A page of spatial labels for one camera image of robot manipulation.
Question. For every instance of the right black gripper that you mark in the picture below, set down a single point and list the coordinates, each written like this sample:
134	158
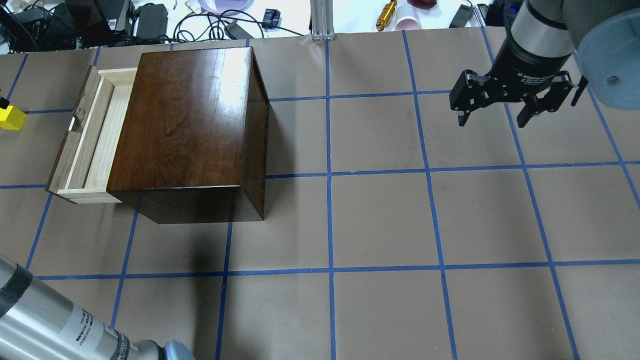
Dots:
526	65

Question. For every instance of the wooden drawer with white handle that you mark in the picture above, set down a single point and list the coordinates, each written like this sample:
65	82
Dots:
82	168

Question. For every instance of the yellow block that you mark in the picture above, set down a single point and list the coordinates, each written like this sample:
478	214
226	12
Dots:
12	118

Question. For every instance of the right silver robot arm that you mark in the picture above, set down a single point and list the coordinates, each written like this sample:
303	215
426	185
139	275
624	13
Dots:
604	36

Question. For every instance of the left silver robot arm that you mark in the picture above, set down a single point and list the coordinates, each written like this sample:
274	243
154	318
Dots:
39	323

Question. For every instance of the dark wooden drawer box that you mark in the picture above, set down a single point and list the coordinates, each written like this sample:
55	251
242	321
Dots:
193	143

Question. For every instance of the black power adapter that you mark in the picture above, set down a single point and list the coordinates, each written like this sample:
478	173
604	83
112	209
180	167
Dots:
462	16

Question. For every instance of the red mango fruit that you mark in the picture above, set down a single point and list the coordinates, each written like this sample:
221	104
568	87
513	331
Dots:
423	4

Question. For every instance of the gold metal tool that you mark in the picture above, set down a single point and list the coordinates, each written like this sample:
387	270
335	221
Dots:
385	15

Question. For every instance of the purple plate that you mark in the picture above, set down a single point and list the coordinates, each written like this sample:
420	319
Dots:
220	6

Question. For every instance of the aluminium frame post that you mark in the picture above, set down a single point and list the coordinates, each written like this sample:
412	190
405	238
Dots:
322	20

